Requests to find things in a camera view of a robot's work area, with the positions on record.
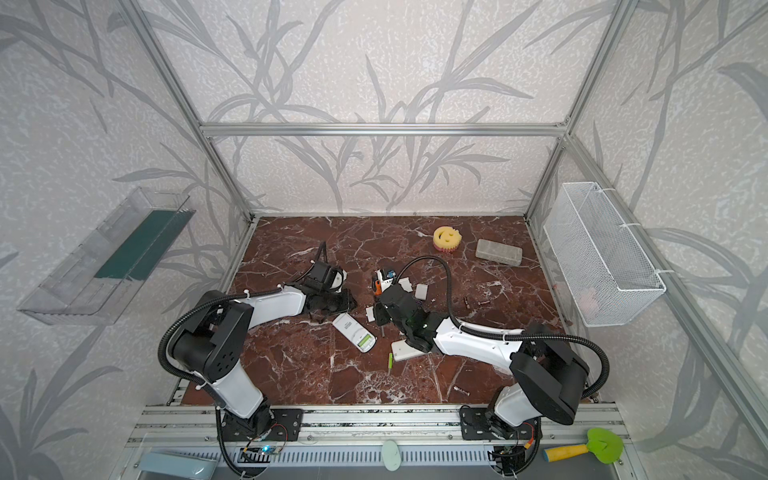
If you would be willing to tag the green yellow toy spatula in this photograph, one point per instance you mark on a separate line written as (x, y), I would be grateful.
(606, 446)

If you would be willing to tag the yellow smiley sponge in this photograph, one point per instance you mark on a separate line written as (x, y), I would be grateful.
(446, 239)

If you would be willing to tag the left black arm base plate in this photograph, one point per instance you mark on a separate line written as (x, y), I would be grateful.
(280, 424)

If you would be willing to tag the small circuit board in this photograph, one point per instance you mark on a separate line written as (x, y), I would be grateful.
(262, 451)

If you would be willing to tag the white wire basket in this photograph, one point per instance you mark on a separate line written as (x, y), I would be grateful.
(608, 274)

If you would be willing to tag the clear plastic wall shelf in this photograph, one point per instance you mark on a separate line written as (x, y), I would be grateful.
(95, 283)

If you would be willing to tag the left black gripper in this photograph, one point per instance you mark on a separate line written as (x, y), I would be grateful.
(335, 301)

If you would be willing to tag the white remote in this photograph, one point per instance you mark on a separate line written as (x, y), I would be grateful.
(353, 331)
(401, 351)

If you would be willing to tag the pale green oval object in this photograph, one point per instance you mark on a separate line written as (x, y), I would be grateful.
(391, 456)

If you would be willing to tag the clear plastic box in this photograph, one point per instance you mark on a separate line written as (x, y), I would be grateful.
(499, 252)

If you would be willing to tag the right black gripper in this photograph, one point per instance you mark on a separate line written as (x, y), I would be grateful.
(387, 306)

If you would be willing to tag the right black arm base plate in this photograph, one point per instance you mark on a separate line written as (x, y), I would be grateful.
(476, 424)

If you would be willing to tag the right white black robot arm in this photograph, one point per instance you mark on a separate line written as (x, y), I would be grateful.
(553, 372)

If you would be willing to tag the light blue tray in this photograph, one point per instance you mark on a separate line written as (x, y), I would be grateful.
(176, 465)

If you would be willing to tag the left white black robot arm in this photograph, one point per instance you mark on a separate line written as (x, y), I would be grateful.
(204, 345)

